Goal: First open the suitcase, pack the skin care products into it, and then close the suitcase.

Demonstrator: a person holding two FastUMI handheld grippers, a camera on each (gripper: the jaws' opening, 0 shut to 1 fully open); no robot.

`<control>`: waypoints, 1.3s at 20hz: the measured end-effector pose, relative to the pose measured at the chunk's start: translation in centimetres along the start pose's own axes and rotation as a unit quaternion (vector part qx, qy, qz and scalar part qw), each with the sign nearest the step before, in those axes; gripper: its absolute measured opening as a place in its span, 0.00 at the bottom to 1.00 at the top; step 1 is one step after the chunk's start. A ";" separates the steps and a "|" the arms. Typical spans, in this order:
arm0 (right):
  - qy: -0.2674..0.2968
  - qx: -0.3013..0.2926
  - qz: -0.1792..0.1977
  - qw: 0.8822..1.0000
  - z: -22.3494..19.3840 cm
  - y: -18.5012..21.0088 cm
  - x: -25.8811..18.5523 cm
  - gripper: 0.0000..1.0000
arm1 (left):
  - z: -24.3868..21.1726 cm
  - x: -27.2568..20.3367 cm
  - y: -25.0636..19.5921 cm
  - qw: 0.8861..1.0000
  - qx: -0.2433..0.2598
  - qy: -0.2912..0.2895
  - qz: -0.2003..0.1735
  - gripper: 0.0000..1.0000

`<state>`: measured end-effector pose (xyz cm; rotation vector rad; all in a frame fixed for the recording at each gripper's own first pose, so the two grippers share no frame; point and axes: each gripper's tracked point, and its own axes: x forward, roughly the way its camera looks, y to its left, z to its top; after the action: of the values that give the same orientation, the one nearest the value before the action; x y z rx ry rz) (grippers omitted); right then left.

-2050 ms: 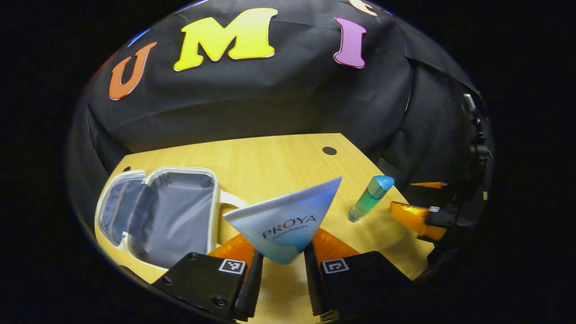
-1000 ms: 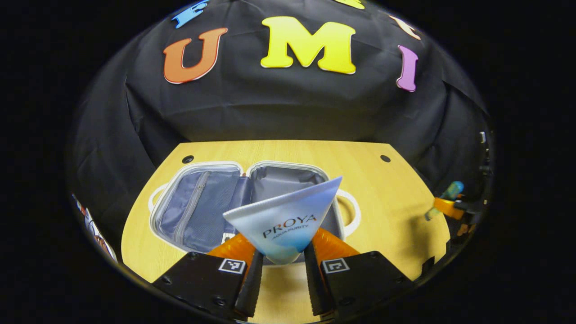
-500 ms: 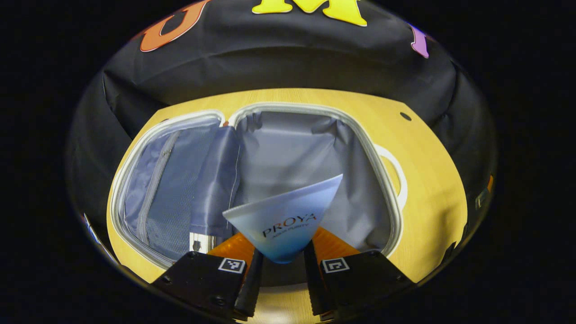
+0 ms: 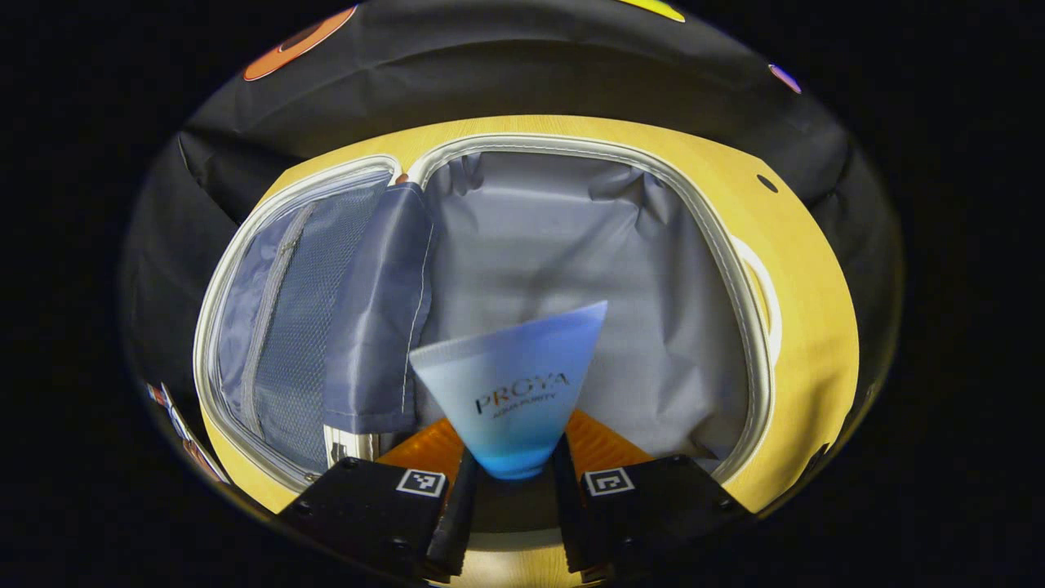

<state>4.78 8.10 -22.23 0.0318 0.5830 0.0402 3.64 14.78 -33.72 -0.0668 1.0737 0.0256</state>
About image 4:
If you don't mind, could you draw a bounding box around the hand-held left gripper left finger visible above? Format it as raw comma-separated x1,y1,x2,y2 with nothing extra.
276,416,484,585

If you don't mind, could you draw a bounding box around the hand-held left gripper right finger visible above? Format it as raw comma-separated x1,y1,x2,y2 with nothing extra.
549,408,754,582

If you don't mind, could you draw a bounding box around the frosted blue skin care tube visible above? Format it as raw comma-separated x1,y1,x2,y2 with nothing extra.
408,300,609,481

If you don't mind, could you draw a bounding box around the white suitcase with handle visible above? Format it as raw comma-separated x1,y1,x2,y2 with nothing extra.
192,133,783,491

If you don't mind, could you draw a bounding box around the black backdrop cloth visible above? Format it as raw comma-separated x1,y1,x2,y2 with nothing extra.
122,0,905,523

